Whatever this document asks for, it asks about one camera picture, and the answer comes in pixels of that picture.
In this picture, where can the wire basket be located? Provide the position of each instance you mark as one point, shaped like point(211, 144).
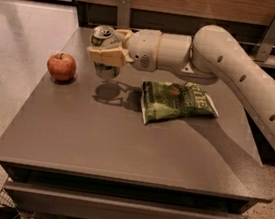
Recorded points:
point(6, 200)

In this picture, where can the grey drawer front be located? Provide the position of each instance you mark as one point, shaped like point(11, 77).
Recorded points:
point(82, 205)

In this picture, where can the left metal bracket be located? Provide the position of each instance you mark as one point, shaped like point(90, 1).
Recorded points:
point(123, 13)

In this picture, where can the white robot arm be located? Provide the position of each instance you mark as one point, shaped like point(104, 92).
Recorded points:
point(212, 53)

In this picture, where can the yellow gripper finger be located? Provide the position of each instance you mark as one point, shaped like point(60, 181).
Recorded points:
point(115, 57)
point(123, 35)

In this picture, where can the green chip bag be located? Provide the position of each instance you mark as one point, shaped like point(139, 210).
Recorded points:
point(165, 100)

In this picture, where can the red apple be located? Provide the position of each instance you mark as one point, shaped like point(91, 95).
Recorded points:
point(61, 66)

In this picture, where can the green 7up soda can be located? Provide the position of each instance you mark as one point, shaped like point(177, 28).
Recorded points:
point(103, 36)

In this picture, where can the metal bracket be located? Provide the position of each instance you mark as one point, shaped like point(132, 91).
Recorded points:
point(123, 13)
point(263, 49)

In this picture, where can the right metal bracket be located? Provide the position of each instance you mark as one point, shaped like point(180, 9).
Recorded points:
point(263, 49)

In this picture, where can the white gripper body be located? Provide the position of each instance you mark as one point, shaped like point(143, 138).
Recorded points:
point(144, 48)

